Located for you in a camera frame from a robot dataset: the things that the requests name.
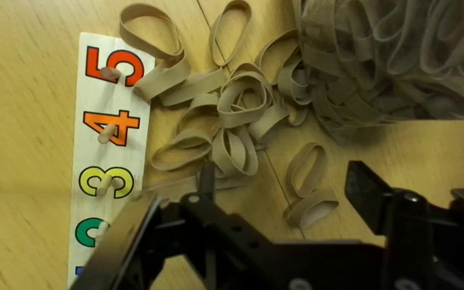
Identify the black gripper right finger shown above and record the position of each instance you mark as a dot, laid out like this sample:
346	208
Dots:
430	236

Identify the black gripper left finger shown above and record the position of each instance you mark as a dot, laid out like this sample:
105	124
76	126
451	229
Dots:
135	242

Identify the tan rubber band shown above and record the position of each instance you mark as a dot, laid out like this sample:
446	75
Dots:
266	121
160	81
222	155
295	178
264	50
226	110
129	37
301	210
181	162
216	33
193	89

